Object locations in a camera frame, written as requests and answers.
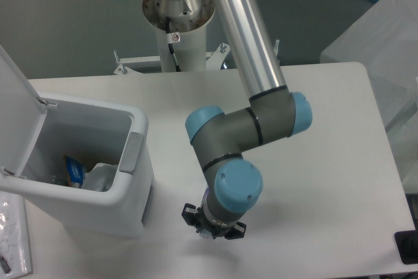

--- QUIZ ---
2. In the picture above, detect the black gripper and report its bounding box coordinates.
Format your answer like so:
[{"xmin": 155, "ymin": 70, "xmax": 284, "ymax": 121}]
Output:
[{"xmin": 182, "ymin": 203, "xmax": 246, "ymax": 240}]

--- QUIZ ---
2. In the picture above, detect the clear plastic bag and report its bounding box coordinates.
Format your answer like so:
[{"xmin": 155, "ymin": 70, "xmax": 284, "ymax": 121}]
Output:
[{"xmin": 82, "ymin": 163, "xmax": 118, "ymax": 192}]

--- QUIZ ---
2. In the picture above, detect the crushed clear plastic bottle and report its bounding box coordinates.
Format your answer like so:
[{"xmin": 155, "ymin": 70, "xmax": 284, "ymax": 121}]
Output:
[{"xmin": 197, "ymin": 186, "xmax": 213, "ymax": 239}]

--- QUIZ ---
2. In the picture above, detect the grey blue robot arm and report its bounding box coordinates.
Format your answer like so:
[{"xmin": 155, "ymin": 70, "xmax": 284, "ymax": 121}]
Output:
[{"xmin": 142, "ymin": 0, "xmax": 312, "ymax": 240}]

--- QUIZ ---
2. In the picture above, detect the white trash can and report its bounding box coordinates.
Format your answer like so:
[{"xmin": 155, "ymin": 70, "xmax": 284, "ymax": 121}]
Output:
[{"xmin": 1, "ymin": 92, "xmax": 154, "ymax": 238}]

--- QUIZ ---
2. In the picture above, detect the white trash can lid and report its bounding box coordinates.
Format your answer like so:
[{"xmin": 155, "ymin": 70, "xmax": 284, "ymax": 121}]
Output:
[{"xmin": 1, "ymin": 48, "xmax": 47, "ymax": 176}]

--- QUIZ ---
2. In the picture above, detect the blue yellow snack wrapper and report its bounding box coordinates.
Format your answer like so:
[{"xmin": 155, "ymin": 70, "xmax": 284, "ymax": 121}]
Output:
[{"xmin": 64, "ymin": 156, "xmax": 86, "ymax": 188}]

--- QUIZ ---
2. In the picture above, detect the black device at edge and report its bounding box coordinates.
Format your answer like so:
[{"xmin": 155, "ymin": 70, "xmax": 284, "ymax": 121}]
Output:
[{"xmin": 394, "ymin": 230, "xmax": 417, "ymax": 265}]

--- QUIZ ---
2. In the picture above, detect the white clipboard with paper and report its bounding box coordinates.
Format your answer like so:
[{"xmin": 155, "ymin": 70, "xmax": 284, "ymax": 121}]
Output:
[{"xmin": 1, "ymin": 191, "xmax": 33, "ymax": 278}]

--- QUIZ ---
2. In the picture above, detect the translucent plastic box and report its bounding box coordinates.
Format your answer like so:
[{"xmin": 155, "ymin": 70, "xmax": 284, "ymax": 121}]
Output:
[{"xmin": 320, "ymin": 0, "xmax": 417, "ymax": 195}]

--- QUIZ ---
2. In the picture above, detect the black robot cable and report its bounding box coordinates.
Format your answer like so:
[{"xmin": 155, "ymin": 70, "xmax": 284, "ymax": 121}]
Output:
[{"xmin": 165, "ymin": 16, "xmax": 182, "ymax": 73}]

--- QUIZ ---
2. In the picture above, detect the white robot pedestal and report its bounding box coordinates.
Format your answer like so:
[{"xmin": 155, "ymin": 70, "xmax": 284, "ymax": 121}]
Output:
[{"xmin": 114, "ymin": 0, "xmax": 232, "ymax": 75}]

